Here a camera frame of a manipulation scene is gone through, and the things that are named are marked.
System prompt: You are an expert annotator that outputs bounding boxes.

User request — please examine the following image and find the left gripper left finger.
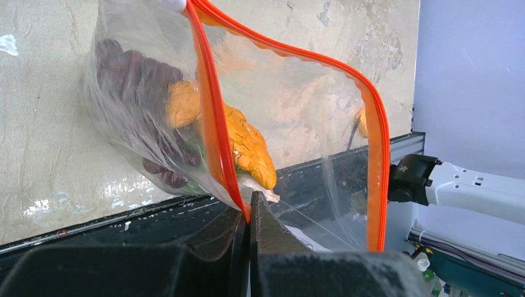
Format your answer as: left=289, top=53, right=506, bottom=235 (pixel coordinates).
left=1, top=210, right=248, bottom=296

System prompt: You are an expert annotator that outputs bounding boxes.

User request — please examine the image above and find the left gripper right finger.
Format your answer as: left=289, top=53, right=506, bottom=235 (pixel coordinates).
left=250, top=192, right=428, bottom=296

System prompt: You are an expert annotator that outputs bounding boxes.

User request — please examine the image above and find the garlic bulb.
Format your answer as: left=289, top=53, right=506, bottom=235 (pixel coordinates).
left=237, top=174, right=280, bottom=203

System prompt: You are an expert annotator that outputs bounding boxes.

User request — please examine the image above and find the clear orange zip bag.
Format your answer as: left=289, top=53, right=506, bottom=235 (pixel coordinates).
left=82, top=1, right=390, bottom=252

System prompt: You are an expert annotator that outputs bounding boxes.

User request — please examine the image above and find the red grape bunch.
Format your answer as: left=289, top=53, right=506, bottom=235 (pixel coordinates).
left=95, top=38, right=202, bottom=189

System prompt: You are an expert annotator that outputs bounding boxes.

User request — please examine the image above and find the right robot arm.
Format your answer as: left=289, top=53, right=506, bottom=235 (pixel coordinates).
left=388, top=154, right=524, bottom=225

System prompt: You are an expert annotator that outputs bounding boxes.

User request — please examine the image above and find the small green white bottle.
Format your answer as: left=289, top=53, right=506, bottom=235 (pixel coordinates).
left=415, top=252, right=436, bottom=283

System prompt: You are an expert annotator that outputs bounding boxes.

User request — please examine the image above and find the yellow tape measure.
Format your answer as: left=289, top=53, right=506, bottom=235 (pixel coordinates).
left=355, top=106, right=368, bottom=138

